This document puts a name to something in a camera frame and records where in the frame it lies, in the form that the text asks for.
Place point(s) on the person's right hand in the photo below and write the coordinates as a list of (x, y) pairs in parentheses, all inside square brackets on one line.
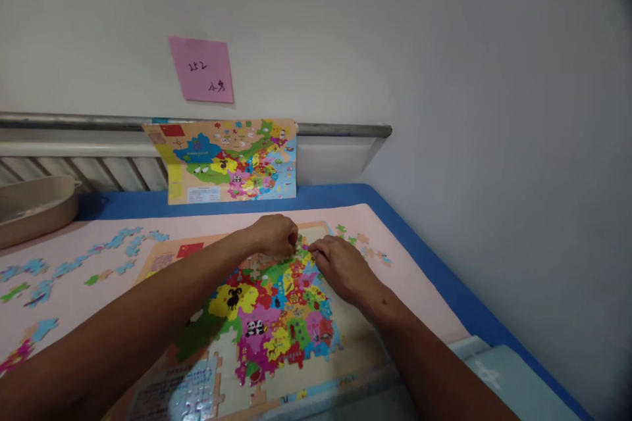
[(340, 263)]

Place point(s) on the person's left hand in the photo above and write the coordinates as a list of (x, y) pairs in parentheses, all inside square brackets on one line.
[(270, 234)]

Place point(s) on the person's left fingers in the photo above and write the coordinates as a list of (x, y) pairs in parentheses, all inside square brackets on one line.
[(290, 241)]

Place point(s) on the person's right fingers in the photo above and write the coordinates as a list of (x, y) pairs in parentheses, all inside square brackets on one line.
[(318, 251)]

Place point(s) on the small green puzzle piece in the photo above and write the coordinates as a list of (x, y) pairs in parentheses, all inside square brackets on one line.
[(302, 243)]

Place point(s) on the group of pale puzzle pieces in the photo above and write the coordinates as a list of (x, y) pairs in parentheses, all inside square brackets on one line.
[(365, 243)]

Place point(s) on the colourful map jigsaw puzzle board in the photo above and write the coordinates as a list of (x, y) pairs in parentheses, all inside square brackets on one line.
[(257, 327)]

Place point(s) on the colourful map reference sheet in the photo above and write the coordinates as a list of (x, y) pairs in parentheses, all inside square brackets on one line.
[(229, 162)]

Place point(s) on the blue mattress sheet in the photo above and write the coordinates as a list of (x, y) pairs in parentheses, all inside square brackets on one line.
[(444, 263)]

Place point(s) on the pink mat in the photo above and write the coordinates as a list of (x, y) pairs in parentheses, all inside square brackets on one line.
[(113, 263)]

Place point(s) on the pink sticky note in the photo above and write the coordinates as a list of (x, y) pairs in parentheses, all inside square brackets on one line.
[(202, 69)]

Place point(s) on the white metal bed headboard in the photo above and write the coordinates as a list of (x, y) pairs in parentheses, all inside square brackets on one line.
[(99, 154)]

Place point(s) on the light blue folded cloth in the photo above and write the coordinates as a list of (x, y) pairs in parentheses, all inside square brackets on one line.
[(498, 376)]

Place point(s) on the pile of loose puzzle pieces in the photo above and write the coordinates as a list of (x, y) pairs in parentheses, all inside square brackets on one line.
[(64, 273)]

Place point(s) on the beige plastic tray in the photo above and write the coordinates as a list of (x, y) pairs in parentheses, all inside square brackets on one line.
[(34, 209)]

